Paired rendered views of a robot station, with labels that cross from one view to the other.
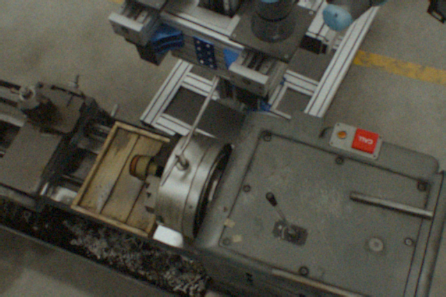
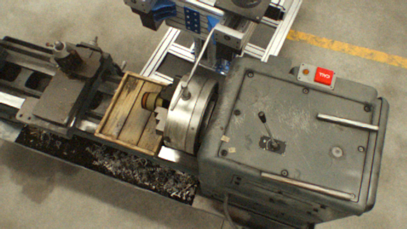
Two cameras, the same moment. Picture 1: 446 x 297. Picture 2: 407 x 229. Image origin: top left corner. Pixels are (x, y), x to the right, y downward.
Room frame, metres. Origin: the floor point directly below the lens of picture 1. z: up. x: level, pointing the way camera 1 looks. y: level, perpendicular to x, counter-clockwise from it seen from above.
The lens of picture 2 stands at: (0.02, 0.14, 2.30)
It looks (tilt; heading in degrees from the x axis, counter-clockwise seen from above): 67 degrees down; 350
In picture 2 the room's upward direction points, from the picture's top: 3 degrees counter-clockwise
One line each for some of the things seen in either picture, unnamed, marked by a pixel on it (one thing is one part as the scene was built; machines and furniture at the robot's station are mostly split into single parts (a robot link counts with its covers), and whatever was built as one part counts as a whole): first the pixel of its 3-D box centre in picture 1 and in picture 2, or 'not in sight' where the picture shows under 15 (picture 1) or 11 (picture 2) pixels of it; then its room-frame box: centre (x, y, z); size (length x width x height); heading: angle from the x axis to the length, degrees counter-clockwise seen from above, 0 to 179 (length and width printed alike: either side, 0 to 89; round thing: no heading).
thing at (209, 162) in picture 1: (208, 189); (202, 116); (0.52, 0.06, 1.08); 0.31 x 0.03 x 0.31; 148
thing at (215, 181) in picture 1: (218, 192); (210, 119); (0.50, 0.03, 1.08); 0.21 x 0.03 x 0.21; 148
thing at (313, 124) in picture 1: (304, 127); (277, 67); (0.59, -0.25, 1.24); 0.09 x 0.08 x 0.03; 58
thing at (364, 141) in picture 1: (364, 141); (323, 76); (0.50, -0.40, 1.26); 0.06 x 0.06 x 0.02; 58
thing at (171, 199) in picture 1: (190, 182); (188, 112); (0.55, 0.11, 1.08); 0.32 x 0.09 x 0.32; 148
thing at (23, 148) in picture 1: (42, 136); (71, 81); (0.90, 0.62, 0.95); 0.43 x 0.17 x 0.05; 148
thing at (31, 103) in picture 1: (29, 96); (60, 48); (0.95, 0.59, 1.13); 0.08 x 0.08 x 0.03
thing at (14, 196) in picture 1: (35, 141); (65, 86); (0.91, 0.67, 0.90); 0.47 x 0.30 x 0.06; 148
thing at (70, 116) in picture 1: (53, 118); (79, 67); (0.93, 0.56, 0.99); 0.20 x 0.10 x 0.05; 58
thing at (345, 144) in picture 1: (354, 143); (314, 79); (0.51, -0.37, 1.23); 0.13 x 0.08 x 0.05; 58
